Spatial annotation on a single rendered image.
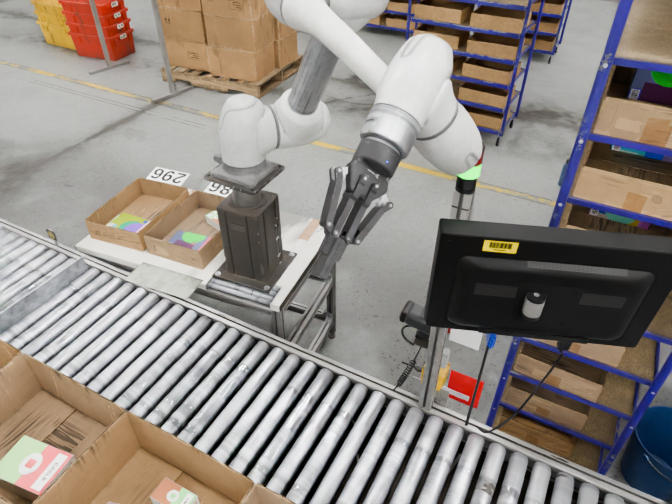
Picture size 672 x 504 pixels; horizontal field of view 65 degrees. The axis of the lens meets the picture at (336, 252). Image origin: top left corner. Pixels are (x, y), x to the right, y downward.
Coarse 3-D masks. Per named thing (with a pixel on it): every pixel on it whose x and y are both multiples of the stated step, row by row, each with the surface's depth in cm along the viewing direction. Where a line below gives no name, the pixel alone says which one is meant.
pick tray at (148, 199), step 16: (128, 192) 250; (144, 192) 259; (160, 192) 255; (176, 192) 251; (112, 208) 242; (128, 208) 250; (144, 208) 250; (160, 208) 249; (96, 224) 226; (112, 240) 228; (128, 240) 224; (144, 240) 225
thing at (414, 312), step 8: (408, 304) 153; (416, 304) 153; (408, 312) 151; (416, 312) 150; (424, 312) 150; (400, 320) 153; (408, 320) 151; (416, 320) 150; (424, 320) 149; (416, 328) 152; (424, 328) 150; (416, 336) 155; (424, 336) 154
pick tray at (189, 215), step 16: (176, 208) 235; (192, 208) 246; (208, 208) 249; (160, 224) 227; (176, 224) 238; (192, 224) 240; (208, 224) 240; (160, 240) 216; (160, 256) 223; (176, 256) 218; (192, 256) 214; (208, 256) 218
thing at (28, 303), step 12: (72, 264) 211; (84, 264) 216; (60, 276) 207; (72, 276) 213; (36, 288) 199; (48, 288) 204; (60, 288) 209; (24, 300) 196; (36, 300) 201; (12, 312) 193; (24, 312) 198; (0, 324) 190; (12, 324) 195
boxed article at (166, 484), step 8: (168, 480) 128; (160, 488) 127; (168, 488) 127; (176, 488) 127; (184, 488) 127; (152, 496) 125; (160, 496) 125; (168, 496) 125; (176, 496) 125; (184, 496) 125; (192, 496) 125
